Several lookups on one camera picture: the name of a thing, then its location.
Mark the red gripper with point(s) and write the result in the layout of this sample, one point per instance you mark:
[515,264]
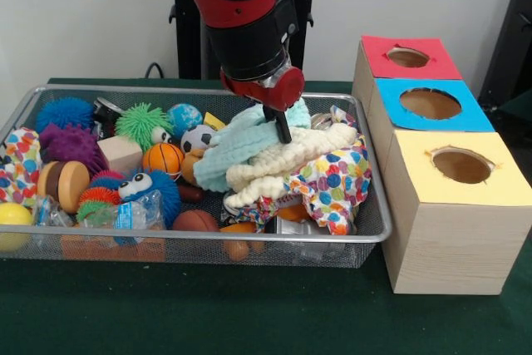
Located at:
[289,89]

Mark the dark green table cloth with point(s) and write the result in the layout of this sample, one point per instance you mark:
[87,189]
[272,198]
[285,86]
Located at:
[519,107]
[249,309]

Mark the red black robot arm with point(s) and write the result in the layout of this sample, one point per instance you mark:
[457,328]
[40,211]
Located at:
[241,18]

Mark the green puffer ball with eyes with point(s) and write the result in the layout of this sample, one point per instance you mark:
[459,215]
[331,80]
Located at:
[141,120]

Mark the wooden box with three holes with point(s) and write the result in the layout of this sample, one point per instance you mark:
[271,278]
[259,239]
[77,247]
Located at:
[457,247]

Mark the polka dot cloth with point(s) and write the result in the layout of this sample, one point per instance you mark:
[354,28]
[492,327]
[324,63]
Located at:
[332,180]

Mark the plain wooden cube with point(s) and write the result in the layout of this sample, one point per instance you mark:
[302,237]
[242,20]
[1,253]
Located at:
[118,153]

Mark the black chair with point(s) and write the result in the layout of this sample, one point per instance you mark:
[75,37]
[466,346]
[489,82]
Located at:
[515,39]

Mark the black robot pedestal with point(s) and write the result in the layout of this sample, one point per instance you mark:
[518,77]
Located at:
[187,39]

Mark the shallow mesh bin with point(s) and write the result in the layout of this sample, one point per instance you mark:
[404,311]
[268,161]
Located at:
[199,233]

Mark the mint knitted cloth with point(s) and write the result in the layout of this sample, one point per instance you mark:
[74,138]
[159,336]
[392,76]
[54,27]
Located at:
[232,143]

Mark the cream knitted cloth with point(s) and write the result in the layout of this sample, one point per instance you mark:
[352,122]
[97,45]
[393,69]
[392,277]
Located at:
[299,147]

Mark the small soccer ball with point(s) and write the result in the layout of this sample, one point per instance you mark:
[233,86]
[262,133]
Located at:
[199,136]

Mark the orange plush toy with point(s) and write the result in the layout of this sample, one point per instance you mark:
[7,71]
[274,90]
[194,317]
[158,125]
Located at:
[190,168]

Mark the blue puffer ball with eyes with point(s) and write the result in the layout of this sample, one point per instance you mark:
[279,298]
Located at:
[164,188]

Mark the small orange basketball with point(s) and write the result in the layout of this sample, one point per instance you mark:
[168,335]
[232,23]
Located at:
[162,157]

